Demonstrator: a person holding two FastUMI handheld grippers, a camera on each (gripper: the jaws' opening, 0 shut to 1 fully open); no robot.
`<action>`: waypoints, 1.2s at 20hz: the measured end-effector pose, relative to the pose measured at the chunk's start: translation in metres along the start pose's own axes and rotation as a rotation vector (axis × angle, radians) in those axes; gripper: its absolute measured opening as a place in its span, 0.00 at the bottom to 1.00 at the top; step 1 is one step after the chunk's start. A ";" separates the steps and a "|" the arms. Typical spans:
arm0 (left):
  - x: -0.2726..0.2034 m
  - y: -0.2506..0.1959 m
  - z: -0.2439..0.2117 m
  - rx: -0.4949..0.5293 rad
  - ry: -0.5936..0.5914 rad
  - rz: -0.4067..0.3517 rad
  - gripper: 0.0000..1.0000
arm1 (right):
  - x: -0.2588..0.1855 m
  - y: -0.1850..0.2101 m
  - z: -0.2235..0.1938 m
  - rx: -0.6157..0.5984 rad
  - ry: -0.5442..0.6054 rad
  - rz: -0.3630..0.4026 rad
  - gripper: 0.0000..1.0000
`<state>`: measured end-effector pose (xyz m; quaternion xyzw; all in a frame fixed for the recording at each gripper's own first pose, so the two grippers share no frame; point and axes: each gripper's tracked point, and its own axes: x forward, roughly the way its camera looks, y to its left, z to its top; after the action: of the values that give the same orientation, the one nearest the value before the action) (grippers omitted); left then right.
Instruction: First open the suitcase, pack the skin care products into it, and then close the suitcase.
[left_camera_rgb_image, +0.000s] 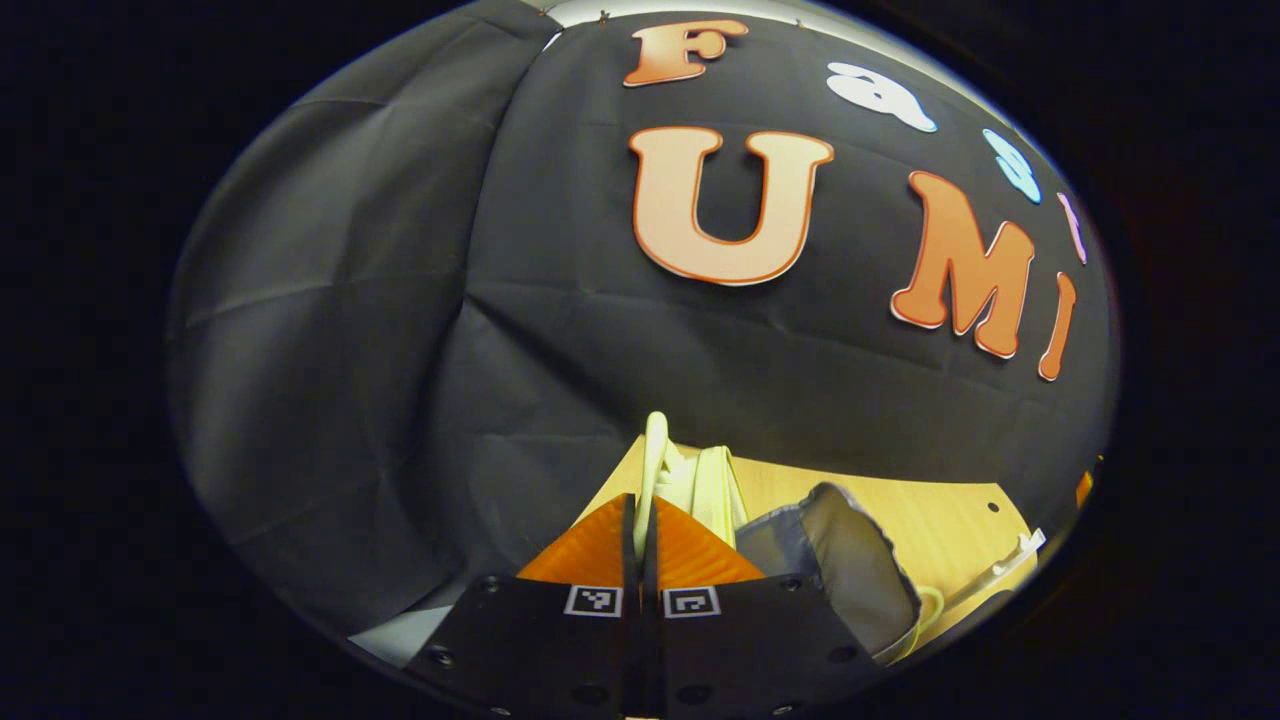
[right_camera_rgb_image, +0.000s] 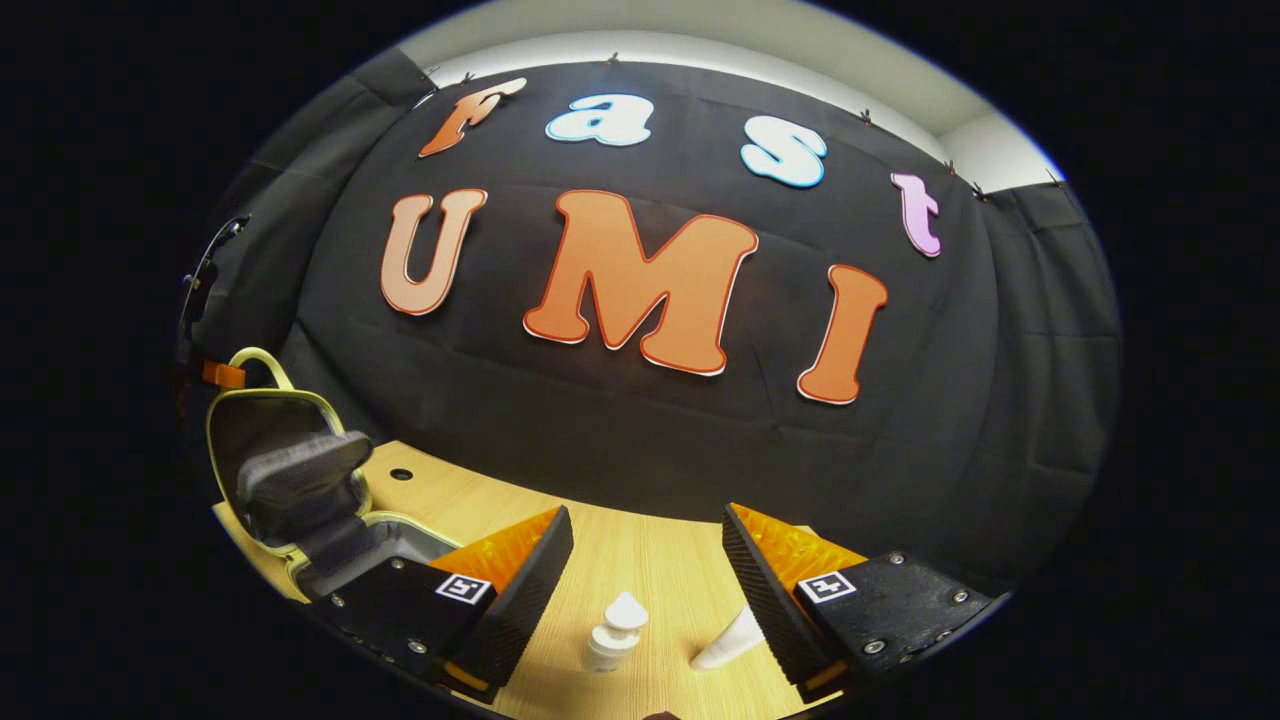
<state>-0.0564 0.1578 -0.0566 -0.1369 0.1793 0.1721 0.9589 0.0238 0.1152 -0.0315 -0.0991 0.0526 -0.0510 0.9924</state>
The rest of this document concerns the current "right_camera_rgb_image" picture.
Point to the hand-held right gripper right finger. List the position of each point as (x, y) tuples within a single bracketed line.
[(765, 600)]

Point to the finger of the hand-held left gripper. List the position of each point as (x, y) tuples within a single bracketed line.
[(224, 375)]

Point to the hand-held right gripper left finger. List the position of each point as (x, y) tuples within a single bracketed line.
[(525, 600)]

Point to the white squeeze tube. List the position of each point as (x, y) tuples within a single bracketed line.
[(728, 645)]

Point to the white pump bottle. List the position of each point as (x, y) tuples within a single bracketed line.
[(612, 640)]

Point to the pale yellow suitcase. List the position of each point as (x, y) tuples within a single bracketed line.
[(290, 480)]

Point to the black backdrop cloth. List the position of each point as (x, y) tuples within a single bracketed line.
[(650, 440)]

